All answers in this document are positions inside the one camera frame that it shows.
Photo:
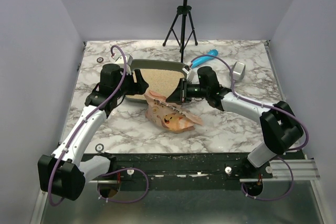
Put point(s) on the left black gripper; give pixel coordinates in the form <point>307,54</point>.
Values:
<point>138,87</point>

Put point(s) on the blue cylindrical flashlight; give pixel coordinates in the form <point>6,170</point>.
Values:
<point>208,56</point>

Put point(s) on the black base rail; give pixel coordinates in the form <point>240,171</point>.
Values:
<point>181,171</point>

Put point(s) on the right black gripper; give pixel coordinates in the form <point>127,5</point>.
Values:
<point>184,91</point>

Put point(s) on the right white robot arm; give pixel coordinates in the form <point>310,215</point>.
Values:
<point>279,129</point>

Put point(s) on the beige litter in box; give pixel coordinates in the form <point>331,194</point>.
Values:
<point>163,82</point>

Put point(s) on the pink cat litter bag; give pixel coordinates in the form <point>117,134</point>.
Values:
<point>170,116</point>

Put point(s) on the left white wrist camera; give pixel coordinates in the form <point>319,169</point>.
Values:
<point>120,62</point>

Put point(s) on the silver metal scoop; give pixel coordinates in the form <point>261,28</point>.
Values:
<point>238,69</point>

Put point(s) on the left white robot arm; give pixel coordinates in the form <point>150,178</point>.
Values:
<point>63,173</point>

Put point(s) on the grey plastic litter box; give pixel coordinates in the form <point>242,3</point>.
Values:
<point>157,64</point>

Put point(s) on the brown poker chip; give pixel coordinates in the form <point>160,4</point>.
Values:
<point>100,60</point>

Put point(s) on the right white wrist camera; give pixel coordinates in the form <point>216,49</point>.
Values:
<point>190,73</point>

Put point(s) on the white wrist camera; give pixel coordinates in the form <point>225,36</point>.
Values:
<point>190,73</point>
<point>120,62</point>

